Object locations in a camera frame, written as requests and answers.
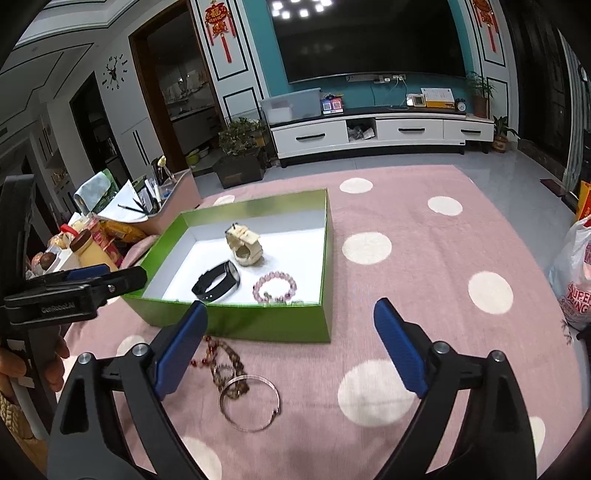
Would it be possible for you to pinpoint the pink polka dot tablecloth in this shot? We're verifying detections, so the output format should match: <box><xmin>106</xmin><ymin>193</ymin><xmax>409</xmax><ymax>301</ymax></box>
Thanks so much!
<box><xmin>164</xmin><ymin>159</ymin><xmax>587</xmax><ymax>479</ymax></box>

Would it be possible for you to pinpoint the wall clock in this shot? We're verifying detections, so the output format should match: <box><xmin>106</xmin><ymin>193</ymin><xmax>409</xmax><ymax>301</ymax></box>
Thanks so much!
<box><xmin>101</xmin><ymin>54</ymin><xmax>128</xmax><ymax>91</ymax></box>

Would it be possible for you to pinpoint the television screen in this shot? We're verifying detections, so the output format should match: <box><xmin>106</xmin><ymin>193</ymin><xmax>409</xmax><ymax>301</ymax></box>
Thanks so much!
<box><xmin>267</xmin><ymin>0</ymin><xmax>465</xmax><ymax>83</ymax></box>

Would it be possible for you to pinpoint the silver bangle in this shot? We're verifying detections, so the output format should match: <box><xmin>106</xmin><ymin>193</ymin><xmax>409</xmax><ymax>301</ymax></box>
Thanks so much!
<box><xmin>218</xmin><ymin>374</ymin><xmax>283</xmax><ymax>434</ymax></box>

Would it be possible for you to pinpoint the white plastic shopping bag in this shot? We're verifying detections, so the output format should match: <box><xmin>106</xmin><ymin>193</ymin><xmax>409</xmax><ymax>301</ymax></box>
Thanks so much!
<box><xmin>548</xmin><ymin>217</ymin><xmax>590</xmax><ymax>331</ymax></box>

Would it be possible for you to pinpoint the pink bead bracelet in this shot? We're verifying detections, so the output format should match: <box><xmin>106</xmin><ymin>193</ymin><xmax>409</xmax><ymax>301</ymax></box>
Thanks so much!
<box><xmin>251</xmin><ymin>270</ymin><xmax>298</xmax><ymax>305</ymax></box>

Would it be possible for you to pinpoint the floor potted plant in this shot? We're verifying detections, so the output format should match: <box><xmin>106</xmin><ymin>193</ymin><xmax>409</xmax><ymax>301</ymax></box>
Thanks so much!
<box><xmin>492</xmin><ymin>115</ymin><xmax>520</xmax><ymax>153</ymax></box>

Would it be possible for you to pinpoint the pink storage box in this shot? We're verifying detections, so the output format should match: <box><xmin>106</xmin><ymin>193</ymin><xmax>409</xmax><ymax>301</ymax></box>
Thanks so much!
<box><xmin>133</xmin><ymin>169</ymin><xmax>202</xmax><ymax>235</ymax></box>

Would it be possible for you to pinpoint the clear plastic storage bin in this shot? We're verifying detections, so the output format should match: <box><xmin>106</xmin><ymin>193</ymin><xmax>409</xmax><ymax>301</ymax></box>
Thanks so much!
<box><xmin>260</xmin><ymin>88</ymin><xmax>321</xmax><ymax>125</ymax></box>

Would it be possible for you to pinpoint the black smart band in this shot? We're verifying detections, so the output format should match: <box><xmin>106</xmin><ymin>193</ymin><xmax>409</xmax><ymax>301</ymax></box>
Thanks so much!
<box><xmin>191</xmin><ymin>261</ymin><xmax>240</xmax><ymax>303</ymax></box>

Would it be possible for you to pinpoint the red chinese knot decoration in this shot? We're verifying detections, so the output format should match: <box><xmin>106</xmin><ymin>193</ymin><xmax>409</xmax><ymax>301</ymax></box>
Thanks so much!
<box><xmin>204</xmin><ymin>1</ymin><xmax>236</xmax><ymax>64</ymax></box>

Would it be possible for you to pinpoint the green bead charm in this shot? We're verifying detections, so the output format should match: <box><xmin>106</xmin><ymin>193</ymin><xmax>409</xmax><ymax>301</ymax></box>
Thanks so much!
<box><xmin>276</xmin><ymin>299</ymin><xmax>304</xmax><ymax>306</ymax></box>

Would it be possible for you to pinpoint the white TV cabinet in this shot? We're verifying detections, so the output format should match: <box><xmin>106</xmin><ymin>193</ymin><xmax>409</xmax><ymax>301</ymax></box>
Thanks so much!
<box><xmin>270</xmin><ymin>109</ymin><xmax>495</xmax><ymax>165</ymax></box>

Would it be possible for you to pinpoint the potted plant on cabinet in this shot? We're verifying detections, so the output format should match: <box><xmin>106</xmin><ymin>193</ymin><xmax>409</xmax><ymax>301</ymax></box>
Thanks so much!
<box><xmin>466</xmin><ymin>71</ymin><xmax>495</xmax><ymax>119</ymax></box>

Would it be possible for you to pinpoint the person's left hand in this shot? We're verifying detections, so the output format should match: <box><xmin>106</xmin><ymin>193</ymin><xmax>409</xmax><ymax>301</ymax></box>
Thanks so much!
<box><xmin>0</xmin><ymin>337</ymin><xmax>70</xmax><ymax>401</ymax></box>

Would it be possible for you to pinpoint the green cardboard box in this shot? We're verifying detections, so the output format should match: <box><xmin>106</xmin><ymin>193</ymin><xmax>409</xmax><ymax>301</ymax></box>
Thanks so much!
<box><xmin>123</xmin><ymin>190</ymin><xmax>332</xmax><ymax>343</ymax></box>

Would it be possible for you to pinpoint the small desk clock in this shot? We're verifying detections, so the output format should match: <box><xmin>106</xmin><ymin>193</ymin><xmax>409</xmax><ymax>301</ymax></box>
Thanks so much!
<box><xmin>456</xmin><ymin>99</ymin><xmax>467</xmax><ymax>113</ymax></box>

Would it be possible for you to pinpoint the potted plant black planter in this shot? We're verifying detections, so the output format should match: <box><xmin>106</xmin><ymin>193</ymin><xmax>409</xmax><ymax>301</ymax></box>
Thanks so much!
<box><xmin>213</xmin><ymin>117</ymin><xmax>266</xmax><ymax>189</ymax></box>

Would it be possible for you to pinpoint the cream white wristwatch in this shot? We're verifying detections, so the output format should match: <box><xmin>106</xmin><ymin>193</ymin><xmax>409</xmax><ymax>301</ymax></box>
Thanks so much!
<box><xmin>224</xmin><ymin>223</ymin><xmax>263</xmax><ymax>267</ymax></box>

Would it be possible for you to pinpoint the brown wooden bead bracelet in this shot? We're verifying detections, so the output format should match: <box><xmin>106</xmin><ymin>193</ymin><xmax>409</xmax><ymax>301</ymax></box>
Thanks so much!
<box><xmin>209</xmin><ymin>338</ymin><xmax>252</xmax><ymax>401</ymax></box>

